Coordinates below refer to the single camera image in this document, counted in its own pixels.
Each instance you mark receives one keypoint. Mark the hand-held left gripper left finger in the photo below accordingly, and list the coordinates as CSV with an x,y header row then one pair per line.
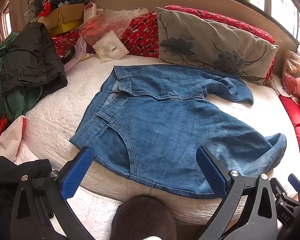
x,y
75,173

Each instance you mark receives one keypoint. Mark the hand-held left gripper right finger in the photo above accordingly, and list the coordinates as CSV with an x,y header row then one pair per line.
x,y
212,172

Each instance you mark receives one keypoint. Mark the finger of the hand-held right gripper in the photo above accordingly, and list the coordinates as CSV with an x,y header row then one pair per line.
x,y
295,182
281,205

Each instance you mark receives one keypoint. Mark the blue denim pants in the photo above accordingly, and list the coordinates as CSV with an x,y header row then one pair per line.
x,y
165,125

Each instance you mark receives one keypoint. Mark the black cloth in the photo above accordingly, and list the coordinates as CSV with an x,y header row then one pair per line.
x,y
2,180

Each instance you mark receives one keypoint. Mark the doll with blond hair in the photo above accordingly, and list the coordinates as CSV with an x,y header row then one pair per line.
x,y
297,82

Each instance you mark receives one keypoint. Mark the green garment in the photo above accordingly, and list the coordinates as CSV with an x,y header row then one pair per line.
x,y
0,100

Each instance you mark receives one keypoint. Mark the white plastic wrapper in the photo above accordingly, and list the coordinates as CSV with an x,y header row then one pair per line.
x,y
77,60

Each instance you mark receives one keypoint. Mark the dark olive garment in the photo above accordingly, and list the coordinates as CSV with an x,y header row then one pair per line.
x,y
32,60

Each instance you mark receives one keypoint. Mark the white labelled packet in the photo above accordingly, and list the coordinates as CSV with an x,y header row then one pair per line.
x,y
110,46

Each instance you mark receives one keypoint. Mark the grey floral pillow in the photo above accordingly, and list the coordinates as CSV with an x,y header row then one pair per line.
x,y
202,37

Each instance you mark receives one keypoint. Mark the red floral bolster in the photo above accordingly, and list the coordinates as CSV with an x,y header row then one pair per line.
x,y
140,37

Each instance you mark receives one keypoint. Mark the clear plastic bag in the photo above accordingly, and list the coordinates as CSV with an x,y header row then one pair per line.
x,y
107,22

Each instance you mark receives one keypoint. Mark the white bottle with red label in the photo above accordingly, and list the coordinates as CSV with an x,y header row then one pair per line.
x,y
90,12

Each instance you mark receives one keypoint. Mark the window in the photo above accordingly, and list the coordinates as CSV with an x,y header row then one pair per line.
x,y
280,2

